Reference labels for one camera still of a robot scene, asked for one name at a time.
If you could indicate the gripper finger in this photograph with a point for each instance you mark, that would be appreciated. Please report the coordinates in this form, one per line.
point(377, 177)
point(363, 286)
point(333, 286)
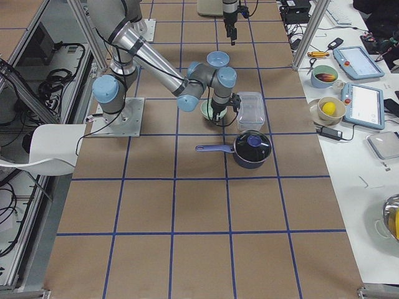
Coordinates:
point(215, 116)
point(232, 40)

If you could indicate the green ceramic bowl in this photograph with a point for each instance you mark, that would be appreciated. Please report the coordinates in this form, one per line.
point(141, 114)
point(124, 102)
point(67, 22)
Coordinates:
point(207, 111)

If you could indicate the blue ceramic bowl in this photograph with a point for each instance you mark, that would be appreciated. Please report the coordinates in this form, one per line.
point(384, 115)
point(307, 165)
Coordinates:
point(218, 59)

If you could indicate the blue bowl with fruit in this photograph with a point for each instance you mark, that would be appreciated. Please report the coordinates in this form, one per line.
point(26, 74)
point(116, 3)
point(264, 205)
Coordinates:
point(323, 76)

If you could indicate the beige bowl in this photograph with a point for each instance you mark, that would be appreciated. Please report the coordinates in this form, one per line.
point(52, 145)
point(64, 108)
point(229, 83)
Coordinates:
point(340, 108)

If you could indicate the steel mixing bowl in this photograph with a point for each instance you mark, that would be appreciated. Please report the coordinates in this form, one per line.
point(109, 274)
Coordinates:
point(387, 225)

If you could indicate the clear plastic food container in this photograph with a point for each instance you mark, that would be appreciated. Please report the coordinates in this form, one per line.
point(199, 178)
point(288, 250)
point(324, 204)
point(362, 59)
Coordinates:
point(251, 114)

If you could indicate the glass saucepan lid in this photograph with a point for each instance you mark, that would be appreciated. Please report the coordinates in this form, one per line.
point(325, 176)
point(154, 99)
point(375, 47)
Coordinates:
point(252, 146)

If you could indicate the dark blue saucepan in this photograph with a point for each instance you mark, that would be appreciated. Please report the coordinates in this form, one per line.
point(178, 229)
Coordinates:
point(229, 149)

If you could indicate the beige plate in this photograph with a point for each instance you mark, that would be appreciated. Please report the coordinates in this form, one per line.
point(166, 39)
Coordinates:
point(313, 105)

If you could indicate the scissors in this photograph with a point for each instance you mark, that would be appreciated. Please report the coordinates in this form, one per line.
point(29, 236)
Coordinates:
point(312, 61)

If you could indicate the yellow lemon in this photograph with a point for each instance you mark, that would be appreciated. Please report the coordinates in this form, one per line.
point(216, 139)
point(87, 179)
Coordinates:
point(329, 108)

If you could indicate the black power adapter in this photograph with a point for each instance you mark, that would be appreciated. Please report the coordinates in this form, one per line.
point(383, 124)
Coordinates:
point(329, 133)

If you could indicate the black car key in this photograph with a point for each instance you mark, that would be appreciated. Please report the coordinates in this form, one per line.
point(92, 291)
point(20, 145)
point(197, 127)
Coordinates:
point(335, 43)

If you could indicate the white keyboard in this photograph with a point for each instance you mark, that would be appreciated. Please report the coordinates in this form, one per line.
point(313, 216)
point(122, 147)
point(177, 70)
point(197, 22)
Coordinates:
point(336, 15)

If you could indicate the upper teach pendant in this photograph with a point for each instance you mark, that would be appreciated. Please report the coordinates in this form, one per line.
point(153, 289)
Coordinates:
point(356, 63)

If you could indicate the teach pendant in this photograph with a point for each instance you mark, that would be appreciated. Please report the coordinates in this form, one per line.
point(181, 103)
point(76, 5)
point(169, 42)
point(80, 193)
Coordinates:
point(356, 63)
point(364, 106)

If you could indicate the lower teach pendant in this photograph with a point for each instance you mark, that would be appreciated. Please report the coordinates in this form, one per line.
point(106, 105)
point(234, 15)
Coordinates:
point(364, 106)

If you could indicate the square container lid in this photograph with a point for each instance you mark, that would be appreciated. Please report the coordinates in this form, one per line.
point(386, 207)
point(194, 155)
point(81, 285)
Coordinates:
point(385, 145)

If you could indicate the white chair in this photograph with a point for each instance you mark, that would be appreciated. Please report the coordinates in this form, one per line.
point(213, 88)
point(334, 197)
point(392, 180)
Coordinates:
point(53, 150)

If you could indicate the orange handled tool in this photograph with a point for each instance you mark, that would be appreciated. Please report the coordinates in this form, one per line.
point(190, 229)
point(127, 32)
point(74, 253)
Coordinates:
point(318, 54)

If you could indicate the aluminium frame post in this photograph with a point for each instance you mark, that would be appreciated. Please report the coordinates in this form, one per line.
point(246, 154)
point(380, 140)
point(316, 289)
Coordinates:
point(315, 19)

